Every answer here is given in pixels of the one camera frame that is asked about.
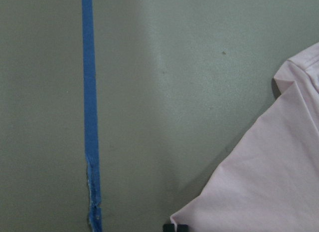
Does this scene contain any pink snoopy t-shirt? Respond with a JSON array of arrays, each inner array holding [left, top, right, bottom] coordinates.
[[170, 44, 319, 232]]

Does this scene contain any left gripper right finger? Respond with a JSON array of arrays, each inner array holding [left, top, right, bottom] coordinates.
[[177, 224, 188, 232]]

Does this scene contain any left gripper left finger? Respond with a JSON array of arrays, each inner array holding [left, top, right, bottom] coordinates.
[[162, 224, 175, 232]]

